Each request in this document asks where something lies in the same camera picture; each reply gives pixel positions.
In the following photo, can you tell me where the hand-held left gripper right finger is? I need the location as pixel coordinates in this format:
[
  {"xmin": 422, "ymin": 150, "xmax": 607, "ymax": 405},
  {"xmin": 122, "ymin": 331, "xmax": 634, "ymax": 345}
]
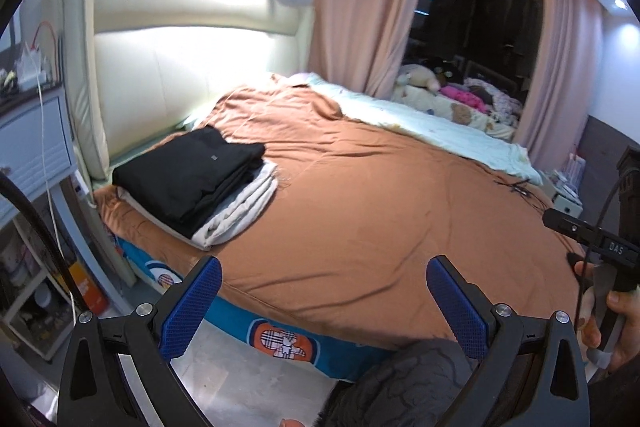
[{"xmin": 425, "ymin": 255, "xmax": 593, "ymax": 427}]

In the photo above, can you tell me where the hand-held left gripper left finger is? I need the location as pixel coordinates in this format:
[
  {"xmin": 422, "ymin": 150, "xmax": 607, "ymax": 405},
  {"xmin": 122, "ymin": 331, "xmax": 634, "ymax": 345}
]
[{"xmin": 56, "ymin": 256, "xmax": 223, "ymax": 427}]

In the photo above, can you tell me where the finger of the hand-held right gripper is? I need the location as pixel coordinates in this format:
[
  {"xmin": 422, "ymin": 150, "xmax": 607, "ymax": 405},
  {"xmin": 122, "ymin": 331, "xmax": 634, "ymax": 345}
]
[{"xmin": 542, "ymin": 207, "xmax": 601, "ymax": 248}]

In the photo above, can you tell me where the black collared shirt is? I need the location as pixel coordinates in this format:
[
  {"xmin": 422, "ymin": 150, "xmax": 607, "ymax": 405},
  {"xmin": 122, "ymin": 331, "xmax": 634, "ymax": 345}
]
[{"xmin": 112, "ymin": 127, "xmax": 266, "ymax": 240}]

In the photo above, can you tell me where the person's right forearm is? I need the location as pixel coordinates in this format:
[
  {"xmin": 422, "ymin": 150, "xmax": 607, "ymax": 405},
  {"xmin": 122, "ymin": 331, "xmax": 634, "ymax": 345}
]
[{"xmin": 585, "ymin": 354, "xmax": 640, "ymax": 427}]

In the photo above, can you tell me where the person's right hand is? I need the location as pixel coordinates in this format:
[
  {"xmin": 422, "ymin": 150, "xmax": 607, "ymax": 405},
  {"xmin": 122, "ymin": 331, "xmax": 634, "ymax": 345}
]
[{"xmin": 574, "ymin": 261, "xmax": 640, "ymax": 370}]

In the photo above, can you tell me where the white nightstand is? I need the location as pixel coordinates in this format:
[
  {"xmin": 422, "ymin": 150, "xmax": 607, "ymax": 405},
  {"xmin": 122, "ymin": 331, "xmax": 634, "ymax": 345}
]
[{"xmin": 542, "ymin": 184, "xmax": 584, "ymax": 220}]

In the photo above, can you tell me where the person's dark fleece clothing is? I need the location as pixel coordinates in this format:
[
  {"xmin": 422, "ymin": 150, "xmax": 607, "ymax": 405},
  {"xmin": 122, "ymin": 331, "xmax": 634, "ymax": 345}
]
[{"xmin": 320, "ymin": 338, "xmax": 483, "ymax": 427}]

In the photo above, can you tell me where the orange box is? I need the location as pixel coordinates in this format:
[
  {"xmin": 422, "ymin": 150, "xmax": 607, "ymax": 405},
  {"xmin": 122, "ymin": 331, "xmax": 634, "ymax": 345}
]
[{"xmin": 67, "ymin": 261, "xmax": 109, "ymax": 314}]

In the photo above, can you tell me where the folded white cloth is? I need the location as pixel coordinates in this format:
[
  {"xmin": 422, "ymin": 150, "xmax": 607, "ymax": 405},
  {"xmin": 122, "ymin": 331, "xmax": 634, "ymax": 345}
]
[{"xmin": 192, "ymin": 159, "xmax": 279, "ymax": 251}]

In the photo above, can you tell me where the brown bed sheet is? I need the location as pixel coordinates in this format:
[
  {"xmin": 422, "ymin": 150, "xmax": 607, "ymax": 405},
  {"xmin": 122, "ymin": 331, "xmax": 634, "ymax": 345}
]
[{"xmin": 92, "ymin": 74, "xmax": 591, "ymax": 353}]

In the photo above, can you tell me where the floral printed blanket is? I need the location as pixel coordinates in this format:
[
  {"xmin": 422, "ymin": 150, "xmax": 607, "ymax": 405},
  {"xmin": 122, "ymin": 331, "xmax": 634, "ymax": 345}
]
[{"xmin": 465, "ymin": 77, "xmax": 523, "ymax": 125}]

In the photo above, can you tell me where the pink curtain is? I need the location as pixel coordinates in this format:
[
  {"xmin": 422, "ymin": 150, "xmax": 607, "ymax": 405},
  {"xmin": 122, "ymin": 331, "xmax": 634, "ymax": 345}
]
[
  {"xmin": 515, "ymin": 0, "xmax": 606, "ymax": 172},
  {"xmin": 282, "ymin": 0, "xmax": 433, "ymax": 100}
]

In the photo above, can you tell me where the bear print blanket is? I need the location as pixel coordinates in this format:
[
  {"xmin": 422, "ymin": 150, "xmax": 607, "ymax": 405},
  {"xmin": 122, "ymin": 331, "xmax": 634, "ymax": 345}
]
[{"xmin": 390, "ymin": 82, "xmax": 518, "ymax": 142}]

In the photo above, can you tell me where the pink clothing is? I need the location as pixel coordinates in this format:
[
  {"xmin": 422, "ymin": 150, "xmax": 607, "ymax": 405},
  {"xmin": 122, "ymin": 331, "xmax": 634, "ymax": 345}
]
[{"xmin": 439, "ymin": 84, "xmax": 488, "ymax": 112}]

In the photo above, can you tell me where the white open shelf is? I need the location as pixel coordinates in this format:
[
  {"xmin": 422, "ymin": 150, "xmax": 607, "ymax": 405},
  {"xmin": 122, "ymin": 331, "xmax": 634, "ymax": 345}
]
[{"xmin": 0, "ymin": 207, "xmax": 77, "ymax": 363}]

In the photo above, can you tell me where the pale green quilt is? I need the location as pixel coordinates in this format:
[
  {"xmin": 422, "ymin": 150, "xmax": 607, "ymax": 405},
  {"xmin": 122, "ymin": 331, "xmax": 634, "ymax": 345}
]
[{"xmin": 290, "ymin": 72, "xmax": 543, "ymax": 185}]

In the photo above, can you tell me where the plush toy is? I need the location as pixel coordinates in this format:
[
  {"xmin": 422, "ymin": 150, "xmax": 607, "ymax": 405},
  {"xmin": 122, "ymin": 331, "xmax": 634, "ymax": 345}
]
[{"xmin": 397, "ymin": 63, "xmax": 443, "ymax": 90}]

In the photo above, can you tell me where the dark window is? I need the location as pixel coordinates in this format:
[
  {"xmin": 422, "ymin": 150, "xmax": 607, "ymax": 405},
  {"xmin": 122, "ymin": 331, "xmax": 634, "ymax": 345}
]
[{"xmin": 407, "ymin": 0, "xmax": 546, "ymax": 118}]

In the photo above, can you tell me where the cream padded headboard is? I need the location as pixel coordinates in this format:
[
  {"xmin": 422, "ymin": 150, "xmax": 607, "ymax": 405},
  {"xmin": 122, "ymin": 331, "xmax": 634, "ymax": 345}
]
[{"xmin": 60, "ymin": 0, "xmax": 316, "ymax": 182}]

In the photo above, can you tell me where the cabinet top clutter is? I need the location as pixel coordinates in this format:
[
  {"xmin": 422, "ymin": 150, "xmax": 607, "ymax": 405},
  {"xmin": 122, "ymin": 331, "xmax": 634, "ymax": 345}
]
[{"xmin": 0, "ymin": 21, "xmax": 66, "ymax": 98}]

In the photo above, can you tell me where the tangled black cable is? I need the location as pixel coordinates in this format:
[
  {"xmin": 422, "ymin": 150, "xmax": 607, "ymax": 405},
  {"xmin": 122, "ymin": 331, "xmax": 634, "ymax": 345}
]
[{"xmin": 492, "ymin": 179, "xmax": 551, "ymax": 209}]

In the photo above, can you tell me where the thick black cable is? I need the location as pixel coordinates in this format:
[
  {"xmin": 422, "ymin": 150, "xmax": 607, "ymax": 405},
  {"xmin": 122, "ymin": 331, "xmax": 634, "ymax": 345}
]
[{"xmin": 0, "ymin": 172, "xmax": 213, "ymax": 427}]

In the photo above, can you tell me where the thin white cable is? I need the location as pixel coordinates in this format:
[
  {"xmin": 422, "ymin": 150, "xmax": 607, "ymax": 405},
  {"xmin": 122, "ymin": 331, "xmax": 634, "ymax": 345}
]
[{"xmin": 34, "ymin": 69, "xmax": 82, "ymax": 325}]

